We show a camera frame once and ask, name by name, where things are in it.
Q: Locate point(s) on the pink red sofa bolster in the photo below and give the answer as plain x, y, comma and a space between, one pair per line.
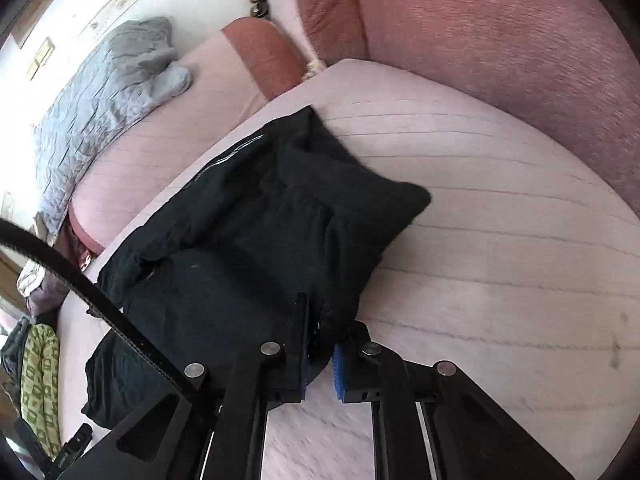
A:
165, 135

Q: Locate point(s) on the white tassel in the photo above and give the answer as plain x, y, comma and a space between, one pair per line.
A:
314, 68

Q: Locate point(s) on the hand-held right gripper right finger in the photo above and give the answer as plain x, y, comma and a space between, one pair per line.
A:
340, 375

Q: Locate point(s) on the grey quilted blanket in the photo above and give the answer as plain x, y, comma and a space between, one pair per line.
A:
100, 105

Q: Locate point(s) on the small red item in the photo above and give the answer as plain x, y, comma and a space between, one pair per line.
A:
83, 258

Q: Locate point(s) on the purple cloth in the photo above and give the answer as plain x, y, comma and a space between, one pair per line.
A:
42, 302

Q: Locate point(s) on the red sofa back cushion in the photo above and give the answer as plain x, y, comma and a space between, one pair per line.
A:
500, 50

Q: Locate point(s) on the white crumpled cloth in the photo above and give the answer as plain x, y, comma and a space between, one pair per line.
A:
30, 280

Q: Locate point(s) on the green patterned cloth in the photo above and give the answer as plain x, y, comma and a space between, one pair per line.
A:
40, 385

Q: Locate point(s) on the dark grey cloth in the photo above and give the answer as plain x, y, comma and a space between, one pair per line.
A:
12, 347

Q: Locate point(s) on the yellow wall switch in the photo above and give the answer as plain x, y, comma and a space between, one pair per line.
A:
45, 49
35, 70

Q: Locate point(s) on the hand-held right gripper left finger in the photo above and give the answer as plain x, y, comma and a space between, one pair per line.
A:
297, 360

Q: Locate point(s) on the black pants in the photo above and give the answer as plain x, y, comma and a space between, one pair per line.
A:
240, 240

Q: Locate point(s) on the wooden wall frame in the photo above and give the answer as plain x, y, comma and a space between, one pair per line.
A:
40, 10

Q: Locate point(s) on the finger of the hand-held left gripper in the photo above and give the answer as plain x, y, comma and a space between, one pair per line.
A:
75, 442

